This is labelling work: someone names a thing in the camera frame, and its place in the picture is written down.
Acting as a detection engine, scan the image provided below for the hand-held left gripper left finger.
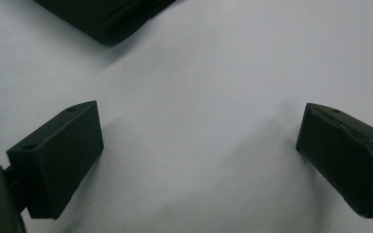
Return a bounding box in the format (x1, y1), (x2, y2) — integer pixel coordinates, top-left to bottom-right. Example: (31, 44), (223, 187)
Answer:
(6, 100), (105, 220)

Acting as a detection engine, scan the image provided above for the light grey table mat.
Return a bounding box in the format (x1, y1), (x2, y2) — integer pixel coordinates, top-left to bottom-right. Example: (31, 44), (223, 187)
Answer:
(0, 0), (373, 233)

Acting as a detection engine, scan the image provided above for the black glove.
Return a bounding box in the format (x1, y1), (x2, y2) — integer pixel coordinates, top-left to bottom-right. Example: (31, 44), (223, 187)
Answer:
(33, 0), (178, 46)

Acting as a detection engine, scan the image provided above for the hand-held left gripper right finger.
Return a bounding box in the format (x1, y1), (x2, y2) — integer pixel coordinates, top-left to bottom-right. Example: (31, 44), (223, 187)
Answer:
(295, 102), (373, 219)

